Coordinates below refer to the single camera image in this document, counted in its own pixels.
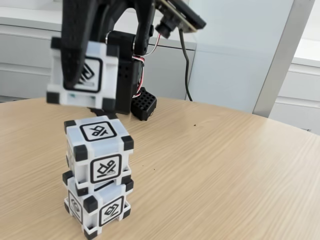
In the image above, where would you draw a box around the white cube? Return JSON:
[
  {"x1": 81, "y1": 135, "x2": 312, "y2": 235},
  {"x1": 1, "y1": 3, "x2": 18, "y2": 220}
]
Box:
[
  {"x1": 45, "y1": 36, "x2": 120, "y2": 111},
  {"x1": 63, "y1": 116, "x2": 135, "y2": 191},
  {"x1": 62, "y1": 171, "x2": 135, "y2": 240}
]

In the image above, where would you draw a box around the white cabinet with keys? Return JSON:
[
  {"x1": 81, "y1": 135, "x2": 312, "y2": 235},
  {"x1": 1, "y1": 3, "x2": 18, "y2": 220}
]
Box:
[{"x1": 0, "y1": 0, "x2": 198, "y2": 101}]

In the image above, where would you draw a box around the white cube, layered diamond symbol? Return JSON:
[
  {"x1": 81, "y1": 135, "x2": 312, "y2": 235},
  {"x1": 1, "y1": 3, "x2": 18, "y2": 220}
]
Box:
[{"x1": 62, "y1": 171, "x2": 135, "y2": 240}]

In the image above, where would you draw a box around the white low cabinet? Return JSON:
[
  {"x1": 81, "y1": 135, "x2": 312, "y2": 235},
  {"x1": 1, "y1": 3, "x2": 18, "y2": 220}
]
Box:
[{"x1": 271, "y1": 56, "x2": 320, "y2": 133}]

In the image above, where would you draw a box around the red white black servo cable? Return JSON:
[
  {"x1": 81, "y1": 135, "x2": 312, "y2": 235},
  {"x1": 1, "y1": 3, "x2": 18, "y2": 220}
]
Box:
[{"x1": 132, "y1": 32, "x2": 162, "y2": 100}]

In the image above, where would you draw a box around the dark camera cable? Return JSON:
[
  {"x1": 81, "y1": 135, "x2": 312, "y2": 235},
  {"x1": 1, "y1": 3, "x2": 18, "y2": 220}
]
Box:
[{"x1": 177, "y1": 27, "x2": 194, "y2": 102}]

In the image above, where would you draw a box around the black gripper camera module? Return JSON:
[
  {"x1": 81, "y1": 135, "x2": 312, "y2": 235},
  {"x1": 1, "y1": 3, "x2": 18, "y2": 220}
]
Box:
[{"x1": 153, "y1": 0, "x2": 208, "y2": 40}]

